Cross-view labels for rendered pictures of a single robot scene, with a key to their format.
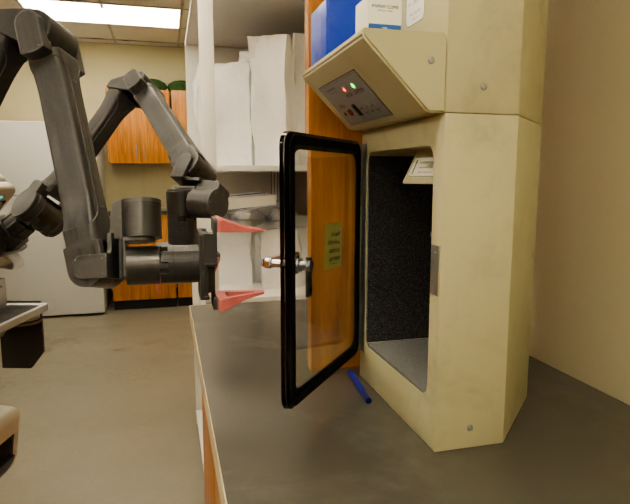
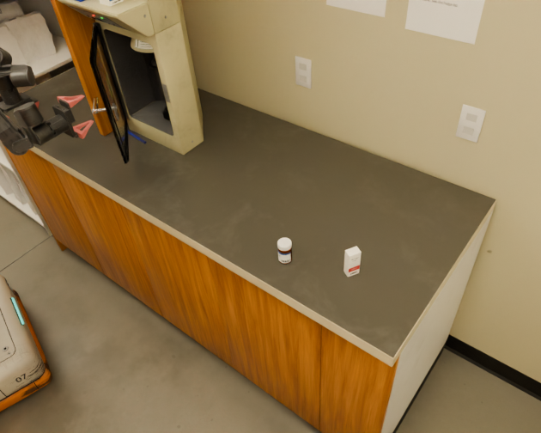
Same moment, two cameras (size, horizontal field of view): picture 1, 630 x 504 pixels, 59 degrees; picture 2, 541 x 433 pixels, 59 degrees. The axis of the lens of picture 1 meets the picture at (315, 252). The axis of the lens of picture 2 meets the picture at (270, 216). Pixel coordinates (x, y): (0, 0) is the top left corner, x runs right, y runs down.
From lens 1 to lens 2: 1.05 m
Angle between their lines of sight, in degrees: 47
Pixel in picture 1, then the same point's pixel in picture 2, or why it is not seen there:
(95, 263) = (24, 143)
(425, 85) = (145, 27)
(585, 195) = (201, 10)
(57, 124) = not seen: outside the picture
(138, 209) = (31, 112)
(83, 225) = (7, 129)
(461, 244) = (173, 81)
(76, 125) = not seen: outside the picture
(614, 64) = not seen: outside the picture
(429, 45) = (142, 10)
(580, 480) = (231, 145)
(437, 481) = (191, 165)
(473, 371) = (188, 122)
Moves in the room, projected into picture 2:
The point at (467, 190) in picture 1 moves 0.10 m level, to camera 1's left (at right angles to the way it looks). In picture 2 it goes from (170, 60) to (142, 70)
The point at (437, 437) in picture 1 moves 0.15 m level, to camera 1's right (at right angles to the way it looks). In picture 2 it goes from (183, 149) to (216, 134)
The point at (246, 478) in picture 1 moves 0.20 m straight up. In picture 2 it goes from (129, 193) to (112, 147)
